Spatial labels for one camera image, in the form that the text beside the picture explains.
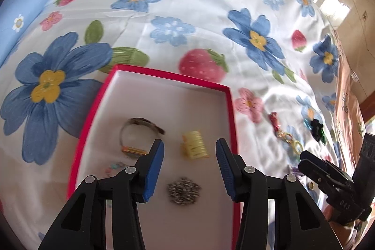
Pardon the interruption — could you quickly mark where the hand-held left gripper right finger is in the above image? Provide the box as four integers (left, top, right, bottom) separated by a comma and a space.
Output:
216, 138, 343, 250

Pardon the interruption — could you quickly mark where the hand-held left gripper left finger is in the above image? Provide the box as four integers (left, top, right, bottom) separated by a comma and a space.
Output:
38, 139, 165, 250

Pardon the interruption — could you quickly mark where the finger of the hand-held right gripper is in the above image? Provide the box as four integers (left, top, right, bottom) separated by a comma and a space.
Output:
299, 150, 354, 187
298, 160, 350, 198

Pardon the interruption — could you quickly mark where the red box with white inside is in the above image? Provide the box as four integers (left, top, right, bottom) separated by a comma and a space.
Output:
67, 64, 242, 250

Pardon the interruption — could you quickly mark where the silver rhinestone brooch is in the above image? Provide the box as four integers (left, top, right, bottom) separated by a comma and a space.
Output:
167, 177, 203, 205

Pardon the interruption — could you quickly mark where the black and green hair clip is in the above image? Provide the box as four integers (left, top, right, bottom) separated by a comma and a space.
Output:
310, 119, 327, 144

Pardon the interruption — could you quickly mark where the metal wristwatch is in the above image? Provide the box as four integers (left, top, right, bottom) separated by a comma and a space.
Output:
120, 118, 166, 156

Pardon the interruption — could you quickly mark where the yellow hair claw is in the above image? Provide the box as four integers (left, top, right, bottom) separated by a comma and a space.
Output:
180, 130, 211, 160

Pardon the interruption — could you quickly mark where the red bow hair clip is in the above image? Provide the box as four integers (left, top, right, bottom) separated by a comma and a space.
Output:
269, 112, 282, 133

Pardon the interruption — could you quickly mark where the floral print bed sheet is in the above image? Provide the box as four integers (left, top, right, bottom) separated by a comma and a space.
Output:
0, 0, 356, 250

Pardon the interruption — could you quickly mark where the light blue pillow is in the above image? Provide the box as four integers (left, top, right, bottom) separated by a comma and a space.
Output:
0, 0, 55, 66

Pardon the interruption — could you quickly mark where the pastel bead bracelet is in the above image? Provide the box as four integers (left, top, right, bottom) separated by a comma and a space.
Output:
103, 161, 126, 178

